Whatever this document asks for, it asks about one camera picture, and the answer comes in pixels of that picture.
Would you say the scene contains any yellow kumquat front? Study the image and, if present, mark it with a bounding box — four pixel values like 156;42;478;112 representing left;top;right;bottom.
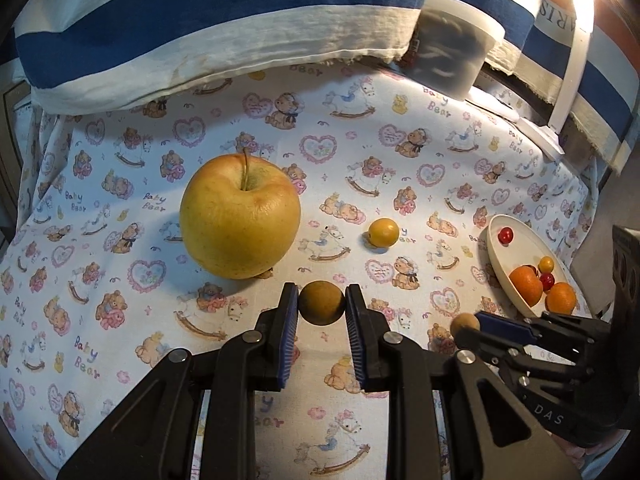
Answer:
538;256;554;274

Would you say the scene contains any yellow apple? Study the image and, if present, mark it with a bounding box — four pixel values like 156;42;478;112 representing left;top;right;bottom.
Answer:
179;154;302;280

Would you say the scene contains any brown-green round fruit front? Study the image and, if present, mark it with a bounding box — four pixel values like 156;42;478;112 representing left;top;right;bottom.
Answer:
449;313;480;344

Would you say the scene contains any cream round plate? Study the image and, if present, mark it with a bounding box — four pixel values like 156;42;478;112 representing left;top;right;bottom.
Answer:
486;214;580;318

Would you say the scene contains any yellow kumquat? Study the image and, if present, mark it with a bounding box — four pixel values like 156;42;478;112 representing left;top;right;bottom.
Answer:
368;218;400;248
538;256;554;274

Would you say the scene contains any white remote control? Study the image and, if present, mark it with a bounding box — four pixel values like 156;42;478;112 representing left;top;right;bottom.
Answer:
466;87;521;124

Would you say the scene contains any large front orange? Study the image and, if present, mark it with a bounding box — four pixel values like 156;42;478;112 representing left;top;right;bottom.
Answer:
544;282;577;315

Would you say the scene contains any striped Paris blanket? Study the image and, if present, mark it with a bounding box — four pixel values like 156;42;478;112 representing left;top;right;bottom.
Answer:
12;0;640;176

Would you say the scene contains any right hand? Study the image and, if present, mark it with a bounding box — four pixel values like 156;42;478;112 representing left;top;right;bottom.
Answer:
551;430;629;474

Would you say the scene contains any small red fruit in plate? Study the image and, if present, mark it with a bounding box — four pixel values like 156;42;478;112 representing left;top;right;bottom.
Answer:
539;273;555;292

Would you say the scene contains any red cherry tomato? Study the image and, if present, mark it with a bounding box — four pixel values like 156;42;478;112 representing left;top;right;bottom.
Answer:
498;226;514;246

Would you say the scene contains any clear plastic lidded jar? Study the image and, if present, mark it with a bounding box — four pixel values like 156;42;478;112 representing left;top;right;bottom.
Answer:
407;0;504;101

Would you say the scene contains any brown-green round fruit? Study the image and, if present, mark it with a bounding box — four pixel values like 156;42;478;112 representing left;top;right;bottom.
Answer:
298;281;344;326
449;313;480;344

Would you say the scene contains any baby bear print cloth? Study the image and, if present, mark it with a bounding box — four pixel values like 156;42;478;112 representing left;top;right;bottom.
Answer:
1;65;594;479

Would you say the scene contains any yellow kumquat centre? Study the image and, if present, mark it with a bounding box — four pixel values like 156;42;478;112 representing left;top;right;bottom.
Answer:
368;218;400;248

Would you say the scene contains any white desk lamp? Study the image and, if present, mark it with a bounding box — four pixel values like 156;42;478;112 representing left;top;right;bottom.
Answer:
519;0;622;162

